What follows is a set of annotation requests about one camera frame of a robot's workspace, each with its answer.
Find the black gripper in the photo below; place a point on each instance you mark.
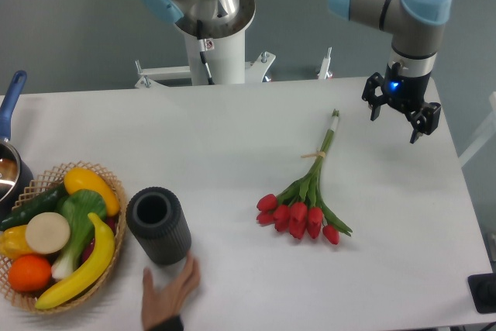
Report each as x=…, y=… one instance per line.
x=405, y=94

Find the dark grey ribbed vase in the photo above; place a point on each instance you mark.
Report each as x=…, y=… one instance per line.
x=155, y=217

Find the dark sleeve forearm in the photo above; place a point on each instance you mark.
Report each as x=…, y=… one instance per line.
x=173, y=323

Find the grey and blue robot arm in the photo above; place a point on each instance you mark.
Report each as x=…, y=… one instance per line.
x=416, y=27

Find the bare human hand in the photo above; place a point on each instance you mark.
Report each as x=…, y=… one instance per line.
x=159, y=304

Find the red tulip bouquet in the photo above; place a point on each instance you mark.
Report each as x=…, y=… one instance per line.
x=300, y=208

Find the black device at edge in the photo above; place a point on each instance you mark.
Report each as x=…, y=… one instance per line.
x=482, y=289

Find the yellow banana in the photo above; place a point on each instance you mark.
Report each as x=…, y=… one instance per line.
x=87, y=274

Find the yellow lemon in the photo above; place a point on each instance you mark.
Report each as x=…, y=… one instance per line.
x=79, y=178

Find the green bok choy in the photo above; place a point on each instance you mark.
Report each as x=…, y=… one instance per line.
x=75, y=210

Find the green cucumber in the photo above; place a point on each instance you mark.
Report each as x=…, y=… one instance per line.
x=41, y=203

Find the woven wicker basket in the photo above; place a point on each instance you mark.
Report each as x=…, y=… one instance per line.
x=45, y=181

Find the beige round disc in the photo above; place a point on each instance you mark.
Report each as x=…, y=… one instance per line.
x=47, y=233

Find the orange fruit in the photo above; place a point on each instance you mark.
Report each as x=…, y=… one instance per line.
x=29, y=273

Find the yellow bell pepper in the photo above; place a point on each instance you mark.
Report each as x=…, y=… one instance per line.
x=14, y=244

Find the white frame at right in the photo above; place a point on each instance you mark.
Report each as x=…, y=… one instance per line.
x=483, y=133

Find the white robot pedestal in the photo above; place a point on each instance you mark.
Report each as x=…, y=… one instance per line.
x=214, y=36

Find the blue handled saucepan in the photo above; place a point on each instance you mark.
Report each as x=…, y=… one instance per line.
x=15, y=174

